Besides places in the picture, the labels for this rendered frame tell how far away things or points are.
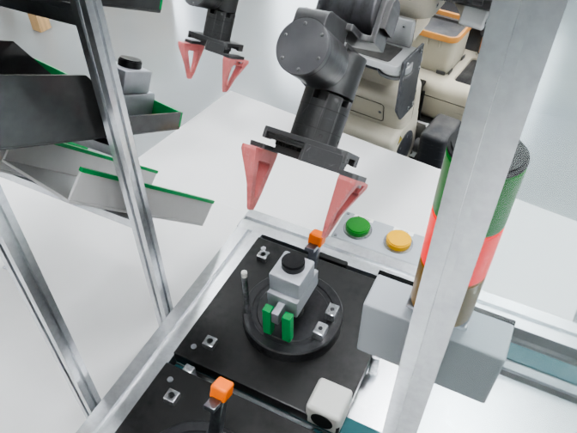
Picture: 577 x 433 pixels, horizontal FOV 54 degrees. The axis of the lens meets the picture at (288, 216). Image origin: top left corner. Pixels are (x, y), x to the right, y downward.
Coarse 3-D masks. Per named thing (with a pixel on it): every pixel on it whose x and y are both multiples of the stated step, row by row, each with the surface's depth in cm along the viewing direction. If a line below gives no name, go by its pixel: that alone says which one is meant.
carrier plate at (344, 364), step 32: (256, 256) 88; (224, 288) 84; (352, 288) 84; (224, 320) 79; (352, 320) 79; (192, 352) 76; (224, 352) 76; (256, 352) 76; (352, 352) 76; (256, 384) 72; (288, 384) 72; (352, 384) 72
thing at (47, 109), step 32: (0, 64) 65; (32, 64) 68; (0, 96) 52; (32, 96) 55; (64, 96) 58; (0, 128) 54; (32, 128) 57; (64, 128) 60; (96, 128) 64; (160, 128) 72
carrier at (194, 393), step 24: (168, 384) 72; (192, 384) 72; (144, 408) 70; (168, 408) 70; (192, 408) 70; (240, 408) 70; (264, 408) 70; (120, 432) 68; (144, 432) 68; (168, 432) 66; (192, 432) 66; (240, 432) 68; (264, 432) 68; (288, 432) 68; (312, 432) 68
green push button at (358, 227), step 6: (354, 216) 94; (360, 216) 94; (348, 222) 93; (354, 222) 93; (360, 222) 93; (366, 222) 93; (348, 228) 93; (354, 228) 92; (360, 228) 92; (366, 228) 92; (354, 234) 92; (360, 234) 92; (366, 234) 92
